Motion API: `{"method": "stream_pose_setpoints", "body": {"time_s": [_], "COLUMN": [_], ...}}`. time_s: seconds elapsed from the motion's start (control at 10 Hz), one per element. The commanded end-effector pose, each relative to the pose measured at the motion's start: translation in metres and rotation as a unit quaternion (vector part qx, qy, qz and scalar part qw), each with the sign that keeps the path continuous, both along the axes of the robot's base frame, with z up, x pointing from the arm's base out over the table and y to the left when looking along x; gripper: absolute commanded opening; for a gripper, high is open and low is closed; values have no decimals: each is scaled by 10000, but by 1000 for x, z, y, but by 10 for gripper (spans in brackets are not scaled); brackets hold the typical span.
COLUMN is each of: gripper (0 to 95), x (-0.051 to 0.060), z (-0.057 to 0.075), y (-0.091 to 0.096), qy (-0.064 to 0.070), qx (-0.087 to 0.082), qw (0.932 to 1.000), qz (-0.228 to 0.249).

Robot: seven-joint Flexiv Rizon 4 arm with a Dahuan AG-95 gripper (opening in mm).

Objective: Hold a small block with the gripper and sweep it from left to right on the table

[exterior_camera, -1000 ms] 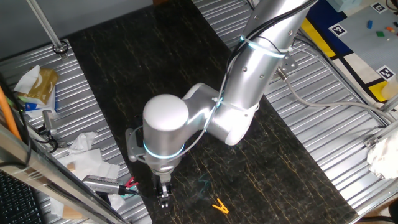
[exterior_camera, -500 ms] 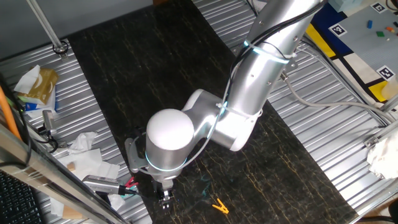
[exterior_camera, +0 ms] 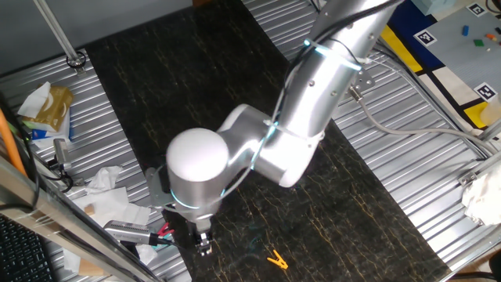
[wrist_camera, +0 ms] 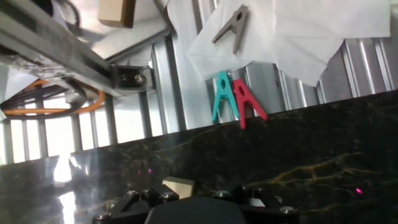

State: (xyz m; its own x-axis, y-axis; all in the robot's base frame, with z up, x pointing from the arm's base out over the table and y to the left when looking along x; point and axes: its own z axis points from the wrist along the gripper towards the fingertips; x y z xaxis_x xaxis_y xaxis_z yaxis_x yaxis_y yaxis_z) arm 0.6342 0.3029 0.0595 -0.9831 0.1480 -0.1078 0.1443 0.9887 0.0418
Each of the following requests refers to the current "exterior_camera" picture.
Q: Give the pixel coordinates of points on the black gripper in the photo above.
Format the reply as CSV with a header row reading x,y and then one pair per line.
x,y
200,226

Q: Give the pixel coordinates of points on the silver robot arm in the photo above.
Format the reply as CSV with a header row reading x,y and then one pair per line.
x,y
195,164

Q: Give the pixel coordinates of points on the small wooden block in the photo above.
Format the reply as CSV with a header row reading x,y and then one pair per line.
x,y
89,210

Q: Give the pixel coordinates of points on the teal clothespin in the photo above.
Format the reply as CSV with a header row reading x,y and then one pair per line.
x,y
169,236

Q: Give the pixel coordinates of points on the red clothespin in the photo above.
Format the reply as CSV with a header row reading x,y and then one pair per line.
x,y
165,229

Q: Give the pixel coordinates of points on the orange clothespin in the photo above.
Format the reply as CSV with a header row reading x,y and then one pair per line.
x,y
278,261

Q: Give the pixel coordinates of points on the black gold-veined marble mat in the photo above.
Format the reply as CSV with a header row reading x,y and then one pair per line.
x,y
313,235

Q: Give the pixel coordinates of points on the crumpled white tissue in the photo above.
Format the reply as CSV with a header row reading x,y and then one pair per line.
x,y
103,178

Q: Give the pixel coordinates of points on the crumpled white paper pile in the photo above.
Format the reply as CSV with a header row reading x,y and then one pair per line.
x,y
58,225

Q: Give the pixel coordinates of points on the black keyboard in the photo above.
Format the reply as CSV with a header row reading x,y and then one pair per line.
x,y
21,254

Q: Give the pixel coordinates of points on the blue white tissue pack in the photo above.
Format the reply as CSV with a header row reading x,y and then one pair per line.
x,y
51,137

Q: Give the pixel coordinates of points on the golden yellow tissue box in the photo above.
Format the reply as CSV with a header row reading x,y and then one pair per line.
x,y
55,107

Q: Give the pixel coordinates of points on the orange tube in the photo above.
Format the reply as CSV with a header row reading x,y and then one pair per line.
x,y
9,145

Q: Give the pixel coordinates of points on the white tissue in box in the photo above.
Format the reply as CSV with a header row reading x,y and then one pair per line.
x,y
35,100

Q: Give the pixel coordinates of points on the metal pole with foot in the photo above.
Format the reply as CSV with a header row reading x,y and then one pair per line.
x,y
58,36

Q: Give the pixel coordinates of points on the white cloth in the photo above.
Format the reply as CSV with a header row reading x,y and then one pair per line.
x,y
483,197

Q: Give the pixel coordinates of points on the blue yellow white patterned mat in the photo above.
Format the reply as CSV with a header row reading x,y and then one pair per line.
x,y
415,43

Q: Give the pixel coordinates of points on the black white fiducial tag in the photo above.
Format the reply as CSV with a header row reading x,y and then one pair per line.
x,y
425,37
476,9
485,91

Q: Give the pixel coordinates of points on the grey board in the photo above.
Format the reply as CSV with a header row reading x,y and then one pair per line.
x,y
458,58

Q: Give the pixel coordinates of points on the light blue box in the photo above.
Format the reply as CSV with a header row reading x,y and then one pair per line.
x,y
434,4

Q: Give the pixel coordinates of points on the small blue brick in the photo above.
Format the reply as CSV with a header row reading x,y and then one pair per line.
x,y
465,30

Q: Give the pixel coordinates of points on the small green brick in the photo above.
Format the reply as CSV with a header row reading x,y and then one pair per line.
x,y
478,42

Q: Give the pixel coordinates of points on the small orange brick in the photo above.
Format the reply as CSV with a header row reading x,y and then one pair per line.
x,y
491,36

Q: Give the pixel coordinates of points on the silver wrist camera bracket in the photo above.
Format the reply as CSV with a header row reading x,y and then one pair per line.
x,y
156,190

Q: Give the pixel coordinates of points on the ribbed silver camera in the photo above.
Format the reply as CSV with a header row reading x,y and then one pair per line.
x,y
125,231

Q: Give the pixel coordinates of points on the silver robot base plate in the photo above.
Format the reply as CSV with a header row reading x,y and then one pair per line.
x,y
364,80

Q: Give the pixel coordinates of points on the aluminium profile with bracket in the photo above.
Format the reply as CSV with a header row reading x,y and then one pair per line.
x,y
467,179

